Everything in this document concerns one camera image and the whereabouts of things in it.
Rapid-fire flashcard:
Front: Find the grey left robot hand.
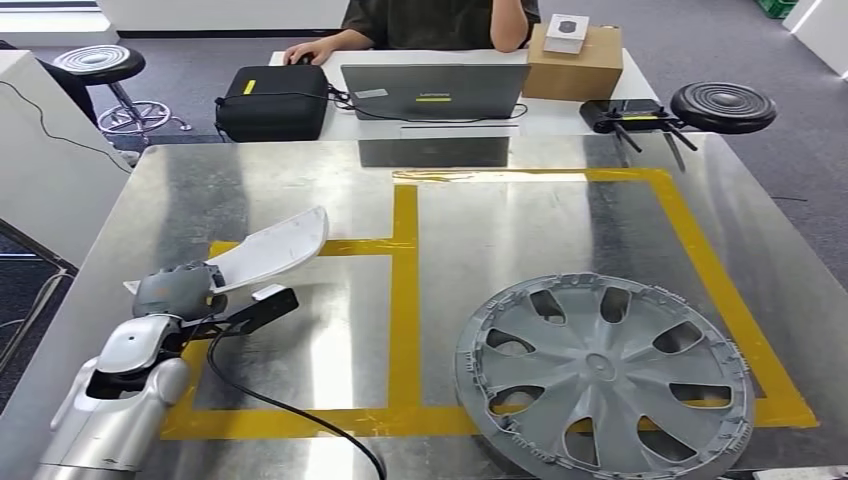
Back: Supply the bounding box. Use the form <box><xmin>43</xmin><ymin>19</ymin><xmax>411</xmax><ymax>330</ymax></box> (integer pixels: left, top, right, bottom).
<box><xmin>131</xmin><ymin>260</ymin><xmax>230</xmax><ymax>324</ymax></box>

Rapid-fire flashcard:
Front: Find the white plastic body part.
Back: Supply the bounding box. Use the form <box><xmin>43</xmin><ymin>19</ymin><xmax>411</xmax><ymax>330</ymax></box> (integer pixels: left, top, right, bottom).
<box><xmin>123</xmin><ymin>205</ymin><xmax>331</xmax><ymax>296</ymax></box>

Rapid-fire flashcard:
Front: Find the yellow tape on workbench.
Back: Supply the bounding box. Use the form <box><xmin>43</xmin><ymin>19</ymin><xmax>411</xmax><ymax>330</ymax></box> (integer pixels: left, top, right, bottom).
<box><xmin>160</xmin><ymin>167</ymin><xmax>819</xmax><ymax>442</ymax></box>

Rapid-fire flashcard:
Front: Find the steel workbench table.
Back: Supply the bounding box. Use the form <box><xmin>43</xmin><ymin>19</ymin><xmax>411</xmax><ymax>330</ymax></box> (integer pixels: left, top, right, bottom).
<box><xmin>0</xmin><ymin>132</ymin><xmax>848</xmax><ymax>480</ymax></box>

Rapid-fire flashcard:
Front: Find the black carrying case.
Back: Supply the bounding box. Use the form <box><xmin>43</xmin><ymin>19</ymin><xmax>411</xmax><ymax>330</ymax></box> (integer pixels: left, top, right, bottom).
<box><xmin>214</xmin><ymin>64</ymin><xmax>331</xmax><ymax>144</ymax></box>

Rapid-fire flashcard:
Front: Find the black seat chrome stool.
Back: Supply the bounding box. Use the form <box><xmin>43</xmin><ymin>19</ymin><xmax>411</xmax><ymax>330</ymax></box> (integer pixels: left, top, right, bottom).
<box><xmin>52</xmin><ymin>44</ymin><xmax>193</xmax><ymax>144</ymax></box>

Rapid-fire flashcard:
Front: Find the grey laptop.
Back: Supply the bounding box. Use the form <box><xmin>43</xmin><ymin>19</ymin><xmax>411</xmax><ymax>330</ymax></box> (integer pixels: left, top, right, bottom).
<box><xmin>340</xmin><ymin>63</ymin><xmax>531</xmax><ymax>122</ymax></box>

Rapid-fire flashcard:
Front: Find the person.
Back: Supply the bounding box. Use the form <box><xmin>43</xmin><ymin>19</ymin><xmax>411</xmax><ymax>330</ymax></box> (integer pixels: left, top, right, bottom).
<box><xmin>282</xmin><ymin>0</ymin><xmax>542</xmax><ymax>67</ymax></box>

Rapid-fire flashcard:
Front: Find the white desk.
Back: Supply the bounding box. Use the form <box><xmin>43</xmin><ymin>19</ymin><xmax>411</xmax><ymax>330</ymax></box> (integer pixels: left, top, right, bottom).
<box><xmin>268</xmin><ymin>48</ymin><xmax>660</xmax><ymax>142</ymax></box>

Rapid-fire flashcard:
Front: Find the grey plastic wheel hubcap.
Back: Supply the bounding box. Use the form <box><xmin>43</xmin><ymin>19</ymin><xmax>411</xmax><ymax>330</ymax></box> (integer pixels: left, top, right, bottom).
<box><xmin>453</xmin><ymin>271</ymin><xmax>757</xmax><ymax>480</ymax></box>

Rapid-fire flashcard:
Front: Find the brown cardboard box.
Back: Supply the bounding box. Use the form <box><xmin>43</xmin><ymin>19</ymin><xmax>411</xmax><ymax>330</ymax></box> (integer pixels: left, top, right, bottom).
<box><xmin>521</xmin><ymin>24</ymin><xmax>625</xmax><ymax>103</ymax></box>

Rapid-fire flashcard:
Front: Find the small white product box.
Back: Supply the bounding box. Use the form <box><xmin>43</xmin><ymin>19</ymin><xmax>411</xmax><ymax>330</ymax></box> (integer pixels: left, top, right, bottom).
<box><xmin>543</xmin><ymin>13</ymin><xmax>591</xmax><ymax>56</ymax></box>

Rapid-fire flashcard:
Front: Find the black router with antennas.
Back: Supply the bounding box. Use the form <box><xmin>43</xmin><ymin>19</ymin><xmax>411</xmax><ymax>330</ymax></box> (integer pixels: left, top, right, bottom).
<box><xmin>579</xmin><ymin>97</ymin><xmax>699</xmax><ymax>174</ymax></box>

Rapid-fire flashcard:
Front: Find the green plastic crate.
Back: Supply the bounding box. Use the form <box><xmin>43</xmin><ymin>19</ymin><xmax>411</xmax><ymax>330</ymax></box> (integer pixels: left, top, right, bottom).
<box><xmin>755</xmin><ymin>0</ymin><xmax>800</xmax><ymax>20</ymax></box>

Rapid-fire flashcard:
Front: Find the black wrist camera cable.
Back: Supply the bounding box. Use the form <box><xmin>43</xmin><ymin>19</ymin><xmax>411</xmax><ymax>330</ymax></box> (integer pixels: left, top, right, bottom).
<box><xmin>206</xmin><ymin>327</ymin><xmax>388</xmax><ymax>480</ymax></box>

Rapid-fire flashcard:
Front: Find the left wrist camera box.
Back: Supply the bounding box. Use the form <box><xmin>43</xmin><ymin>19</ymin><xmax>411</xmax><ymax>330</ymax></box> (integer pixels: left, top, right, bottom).
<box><xmin>198</xmin><ymin>283</ymin><xmax>301</xmax><ymax>336</ymax></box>

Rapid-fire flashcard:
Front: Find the thin black cable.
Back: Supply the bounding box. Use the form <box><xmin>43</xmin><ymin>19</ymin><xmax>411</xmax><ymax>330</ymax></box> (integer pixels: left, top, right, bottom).
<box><xmin>0</xmin><ymin>79</ymin><xmax>134</xmax><ymax>175</ymax></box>

